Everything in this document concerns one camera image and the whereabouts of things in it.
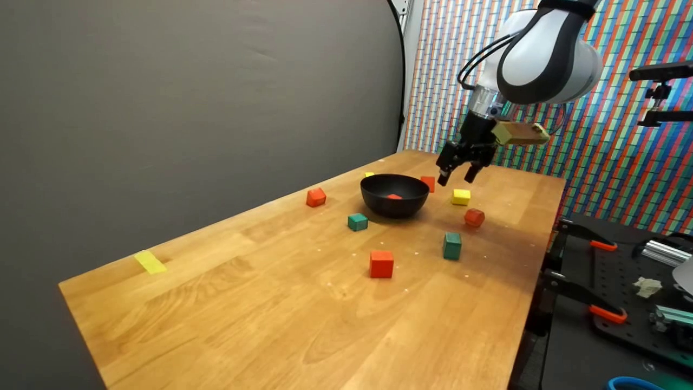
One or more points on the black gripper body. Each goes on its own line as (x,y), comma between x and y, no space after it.
(477,132)

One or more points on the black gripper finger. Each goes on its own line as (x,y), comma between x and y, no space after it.
(477,168)
(447,166)

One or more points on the red wooden block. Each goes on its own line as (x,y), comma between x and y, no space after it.
(315,198)
(430,182)
(381,264)
(472,217)

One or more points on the yellow wooden block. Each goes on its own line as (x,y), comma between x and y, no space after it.
(459,196)
(368,175)

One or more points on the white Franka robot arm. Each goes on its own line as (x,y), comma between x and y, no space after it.
(549,51)

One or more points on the black bowl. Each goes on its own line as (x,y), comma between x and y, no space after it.
(395,208)

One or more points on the white vertical pole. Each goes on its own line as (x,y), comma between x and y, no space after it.
(410,87)

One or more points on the multicoloured patterned backdrop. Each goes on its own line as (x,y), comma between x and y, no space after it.
(614,180)

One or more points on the silver aluminium bar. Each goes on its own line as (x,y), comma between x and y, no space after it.
(664,253)

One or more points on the white crumpled lump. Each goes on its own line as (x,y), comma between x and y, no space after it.
(648,287)

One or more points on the black perforated breadboard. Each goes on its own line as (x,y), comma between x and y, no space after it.
(634,338)

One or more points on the pale round disc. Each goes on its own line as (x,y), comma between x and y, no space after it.
(685,279)

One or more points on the grey fabric backdrop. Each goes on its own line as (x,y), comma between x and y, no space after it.
(144,110)

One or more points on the yellow tape strip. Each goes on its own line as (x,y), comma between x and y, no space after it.
(149,261)

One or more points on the beige wrist camera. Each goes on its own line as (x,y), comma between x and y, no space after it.
(519,132)

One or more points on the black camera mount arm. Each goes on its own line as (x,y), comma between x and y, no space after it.
(660,69)

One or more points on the teal metal bracket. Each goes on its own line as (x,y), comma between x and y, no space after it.
(673,318)

